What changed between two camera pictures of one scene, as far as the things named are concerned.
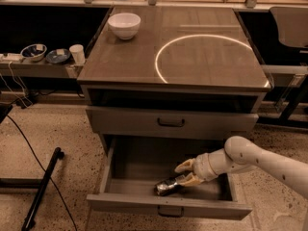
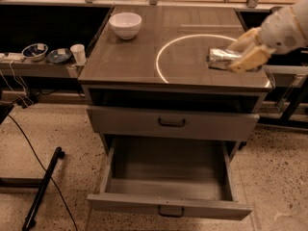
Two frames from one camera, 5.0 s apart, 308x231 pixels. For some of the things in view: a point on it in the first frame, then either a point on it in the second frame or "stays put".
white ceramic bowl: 125,25 stays put
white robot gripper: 201,166 -> 281,33
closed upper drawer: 172,122 stays put
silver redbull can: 162,188 -> 221,59
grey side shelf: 41,69 stays put
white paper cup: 77,52 stays put
